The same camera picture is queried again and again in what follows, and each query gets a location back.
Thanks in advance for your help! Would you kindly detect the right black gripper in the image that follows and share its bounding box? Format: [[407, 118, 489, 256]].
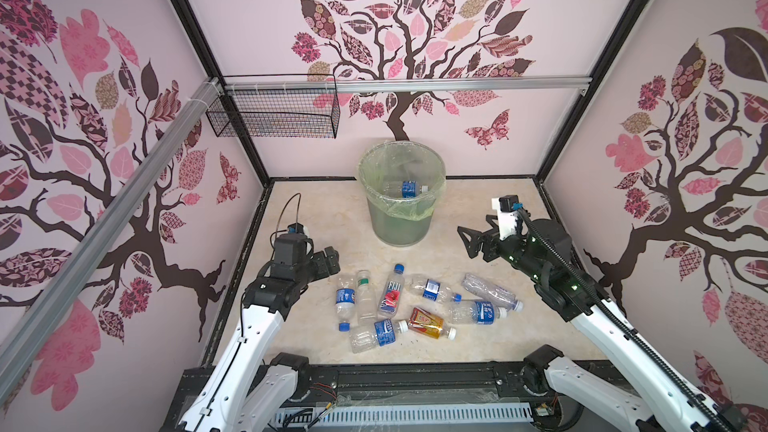
[[458, 211, 545, 286]]

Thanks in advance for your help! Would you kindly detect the long clear bottle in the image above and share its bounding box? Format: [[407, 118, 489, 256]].
[[462, 273, 524, 312]]

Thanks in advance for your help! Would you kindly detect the clear bottle blue label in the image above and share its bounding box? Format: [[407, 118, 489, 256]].
[[335, 274, 356, 332], [448, 300, 508, 325], [382, 180, 429, 199], [405, 275, 462, 303], [349, 319, 408, 354]]

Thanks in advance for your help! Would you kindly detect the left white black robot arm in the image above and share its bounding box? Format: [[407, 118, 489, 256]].
[[168, 222, 340, 431]]

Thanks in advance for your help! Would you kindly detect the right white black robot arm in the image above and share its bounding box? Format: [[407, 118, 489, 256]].
[[457, 211, 747, 431]]

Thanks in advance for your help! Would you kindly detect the mesh bin with green liner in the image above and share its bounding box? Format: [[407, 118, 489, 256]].
[[356, 141, 447, 247]]

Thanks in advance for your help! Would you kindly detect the clear bottle green cap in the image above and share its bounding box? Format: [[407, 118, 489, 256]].
[[356, 270, 376, 325]]

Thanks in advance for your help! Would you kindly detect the Fiji bottle pink flower label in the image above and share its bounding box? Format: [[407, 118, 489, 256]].
[[377, 263, 405, 318]]

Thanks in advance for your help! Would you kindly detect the clear bottle blue label bottom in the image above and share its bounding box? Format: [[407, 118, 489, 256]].
[[349, 319, 408, 354]]

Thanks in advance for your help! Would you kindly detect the amber tea bottle red label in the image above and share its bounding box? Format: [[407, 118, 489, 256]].
[[406, 307, 457, 340]]

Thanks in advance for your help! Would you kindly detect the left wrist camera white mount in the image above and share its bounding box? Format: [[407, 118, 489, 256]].
[[287, 222, 308, 235]]

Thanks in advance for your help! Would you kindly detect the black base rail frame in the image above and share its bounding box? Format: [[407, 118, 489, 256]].
[[161, 359, 631, 432]]

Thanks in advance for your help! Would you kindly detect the black wire wall basket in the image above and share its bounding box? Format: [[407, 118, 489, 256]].
[[206, 72, 341, 139]]

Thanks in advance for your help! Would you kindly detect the aluminium rail back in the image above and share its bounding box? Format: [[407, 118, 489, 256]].
[[225, 76, 592, 94]]

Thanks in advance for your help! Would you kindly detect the aluminium rail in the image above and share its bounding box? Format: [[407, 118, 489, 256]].
[[225, 76, 592, 94], [1, 78, 221, 400]]

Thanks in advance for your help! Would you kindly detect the white slotted cable duct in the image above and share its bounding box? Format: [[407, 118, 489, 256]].
[[268, 403, 534, 431]]

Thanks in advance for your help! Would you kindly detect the aluminium rail left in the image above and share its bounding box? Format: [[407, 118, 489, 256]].
[[1, 78, 221, 400]]

